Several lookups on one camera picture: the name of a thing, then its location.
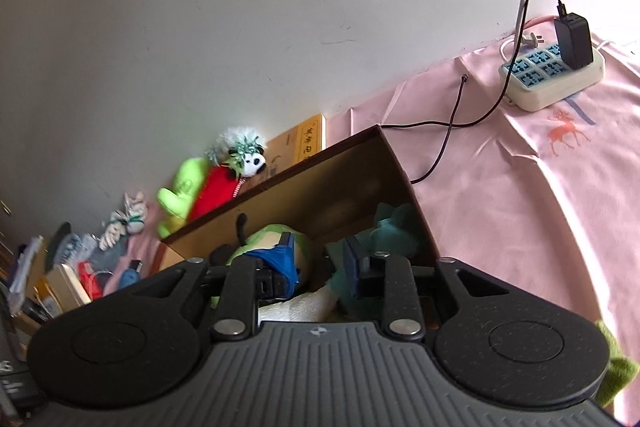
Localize white tied cloth bundle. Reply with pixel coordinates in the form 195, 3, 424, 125
122, 191, 148, 235

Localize brown cardboard box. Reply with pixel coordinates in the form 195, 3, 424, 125
159, 124, 442, 323

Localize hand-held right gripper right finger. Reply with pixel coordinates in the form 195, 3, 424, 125
342, 236, 511, 339

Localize white gloves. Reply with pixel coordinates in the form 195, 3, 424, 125
99, 219, 128, 252

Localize white power strip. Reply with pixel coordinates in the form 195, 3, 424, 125
499, 43, 606, 112

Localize green ant plush toy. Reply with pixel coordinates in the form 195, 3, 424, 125
209, 214, 316, 308

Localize yellow book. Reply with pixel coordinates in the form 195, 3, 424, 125
240, 114, 327, 198

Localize panda plush toy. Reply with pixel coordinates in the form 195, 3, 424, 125
207, 126, 268, 180

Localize blue denim cloth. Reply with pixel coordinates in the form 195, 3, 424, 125
85, 234, 132, 280

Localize black charger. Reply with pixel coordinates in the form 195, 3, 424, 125
553, 13, 595, 70

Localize blue white plastic packet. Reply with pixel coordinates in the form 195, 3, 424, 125
52, 232, 98, 265

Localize white fuzzy towel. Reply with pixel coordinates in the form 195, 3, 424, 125
257, 282, 346, 323

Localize green fuzzy cloth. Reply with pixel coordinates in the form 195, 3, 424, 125
595, 319, 640, 410

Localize red plush toy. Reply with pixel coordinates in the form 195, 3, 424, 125
187, 166, 246, 223

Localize pink bedsheet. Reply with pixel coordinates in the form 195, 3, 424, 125
102, 32, 640, 423

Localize black charger cable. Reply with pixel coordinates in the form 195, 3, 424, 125
410, 0, 568, 184

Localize teal cloth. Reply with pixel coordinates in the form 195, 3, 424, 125
325, 202, 428, 308

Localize red packet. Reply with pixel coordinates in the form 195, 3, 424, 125
77, 261, 103, 300

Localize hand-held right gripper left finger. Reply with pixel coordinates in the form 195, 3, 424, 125
120, 231, 302, 342

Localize lime green frog plush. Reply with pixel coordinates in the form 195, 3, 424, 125
156, 157, 213, 238

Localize blue handheld device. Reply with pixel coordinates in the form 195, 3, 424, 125
116, 259, 146, 293

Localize dark green cap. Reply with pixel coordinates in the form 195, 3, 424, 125
45, 222, 73, 268

